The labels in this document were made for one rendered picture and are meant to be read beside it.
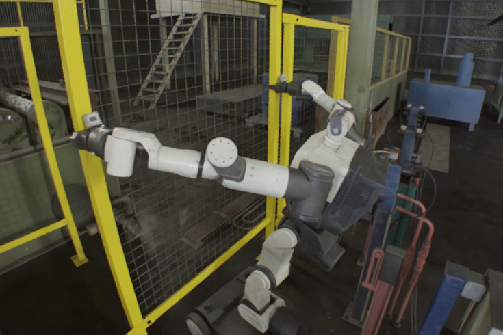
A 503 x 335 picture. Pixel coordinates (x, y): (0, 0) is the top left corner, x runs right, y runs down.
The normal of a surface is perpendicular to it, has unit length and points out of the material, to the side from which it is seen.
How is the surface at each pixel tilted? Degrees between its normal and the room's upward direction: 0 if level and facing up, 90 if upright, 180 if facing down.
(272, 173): 53
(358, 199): 94
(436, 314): 90
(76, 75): 90
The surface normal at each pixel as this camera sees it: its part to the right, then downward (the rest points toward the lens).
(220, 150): 0.21, -0.29
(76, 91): 0.81, 0.21
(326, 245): 0.66, -0.22
